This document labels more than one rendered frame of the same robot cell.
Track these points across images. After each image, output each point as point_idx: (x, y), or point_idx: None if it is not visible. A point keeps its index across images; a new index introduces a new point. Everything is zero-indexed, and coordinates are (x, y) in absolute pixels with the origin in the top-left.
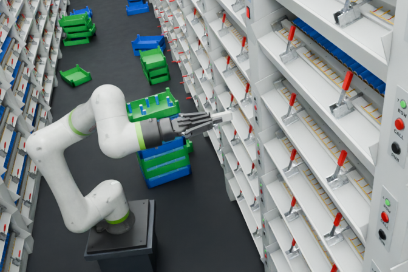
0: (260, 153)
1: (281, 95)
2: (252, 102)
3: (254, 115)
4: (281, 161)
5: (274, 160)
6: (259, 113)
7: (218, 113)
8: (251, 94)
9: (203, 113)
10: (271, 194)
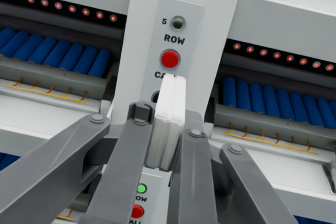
0: (146, 209)
1: None
2: (122, 53)
3: (133, 96)
4: (285, 175)
5: (273, 184)
6: (196, 73)
7: (170, 97)
8: (127, 21)
9: (99, 132)
10: None
